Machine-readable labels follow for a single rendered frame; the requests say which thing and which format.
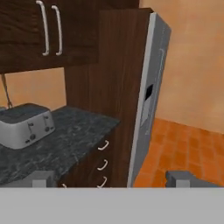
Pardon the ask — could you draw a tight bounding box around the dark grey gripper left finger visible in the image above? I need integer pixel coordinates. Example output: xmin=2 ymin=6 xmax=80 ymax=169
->
xmin=3 ymin=170 xmax=58 ymax=188

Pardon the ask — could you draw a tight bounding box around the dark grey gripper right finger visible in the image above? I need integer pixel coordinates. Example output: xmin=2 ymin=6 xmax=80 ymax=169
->
xmin=164 ymin=170 xmax=222 ymax=188

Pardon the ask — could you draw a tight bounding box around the dark wood drawer front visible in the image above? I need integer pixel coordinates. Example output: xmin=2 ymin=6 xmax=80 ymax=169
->
xmin=57 ymin=162 xmax=88 ymax=188
xmin=83 ymin=149 xmax=116 ymax=186
xmin=87 ymin=167 xmax=116 ymax=188
xmin=83 ymin=129 xmax=116 ymax=168

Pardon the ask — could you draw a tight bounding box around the silver four-slot toaster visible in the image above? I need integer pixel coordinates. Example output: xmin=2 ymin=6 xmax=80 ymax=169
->
xmin=0 ymin=102 xmax=56 ymax=151

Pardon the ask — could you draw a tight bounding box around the grey steel fridge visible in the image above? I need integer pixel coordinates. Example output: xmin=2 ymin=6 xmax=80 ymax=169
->
xmin=126 ymin=11 xmax=172 ymax=188

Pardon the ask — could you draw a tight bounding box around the hanging kitchen utensil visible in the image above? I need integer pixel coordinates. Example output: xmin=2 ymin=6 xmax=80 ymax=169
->
xmin=0 ymin=73 xmax=13 ymax=109

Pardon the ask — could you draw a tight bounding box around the dark wood fridge side panel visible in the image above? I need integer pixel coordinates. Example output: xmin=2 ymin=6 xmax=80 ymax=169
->
xmin=64 ymin=7 xmax=154 ymax=188

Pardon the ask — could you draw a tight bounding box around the dark wood cupboard door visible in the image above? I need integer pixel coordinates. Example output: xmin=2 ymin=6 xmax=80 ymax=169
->
xmin=47 ymin=0 xmax=101 ymax=70
xmin=0 ymin=0 xmax=51 ymax=74

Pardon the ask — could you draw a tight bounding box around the white cupboard door handle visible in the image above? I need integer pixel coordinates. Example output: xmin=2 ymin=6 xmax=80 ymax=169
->
xmin=51 ymin=4 xmax=64 ymax=57
xmin=35 ymin=0 xmax=50 ymax=57

